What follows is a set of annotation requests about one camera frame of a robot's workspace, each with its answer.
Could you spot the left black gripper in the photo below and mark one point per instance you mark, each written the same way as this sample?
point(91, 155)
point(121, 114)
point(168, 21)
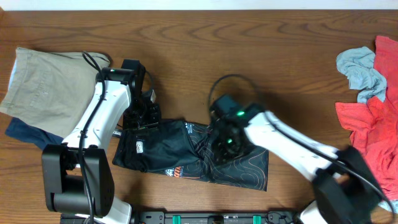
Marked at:
point(154, 119)

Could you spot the light blue grey shirt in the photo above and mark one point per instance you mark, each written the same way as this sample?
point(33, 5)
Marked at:
point(358, 66)

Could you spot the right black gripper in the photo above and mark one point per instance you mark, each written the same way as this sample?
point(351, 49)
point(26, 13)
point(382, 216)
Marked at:
point(221, 154)

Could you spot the folded beige trousers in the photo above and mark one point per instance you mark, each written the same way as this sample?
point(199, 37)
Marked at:
point(50, 91)

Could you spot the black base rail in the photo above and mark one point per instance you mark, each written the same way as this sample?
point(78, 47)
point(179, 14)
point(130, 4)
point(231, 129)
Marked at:
point(275, 217)

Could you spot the folded navy blue garment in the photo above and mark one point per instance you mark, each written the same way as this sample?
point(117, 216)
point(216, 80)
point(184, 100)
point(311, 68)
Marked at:
point(21, 131)

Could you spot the red orange shirt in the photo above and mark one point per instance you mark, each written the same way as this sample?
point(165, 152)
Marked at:
point(373, 125)

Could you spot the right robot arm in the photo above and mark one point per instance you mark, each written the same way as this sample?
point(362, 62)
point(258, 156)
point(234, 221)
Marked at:
point(344, 187)

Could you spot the black printed cycling jersey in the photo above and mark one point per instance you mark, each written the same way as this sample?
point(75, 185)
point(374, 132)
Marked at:
point(181, 149)

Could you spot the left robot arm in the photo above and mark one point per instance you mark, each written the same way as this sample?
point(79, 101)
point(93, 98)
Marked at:
point(77, 176)

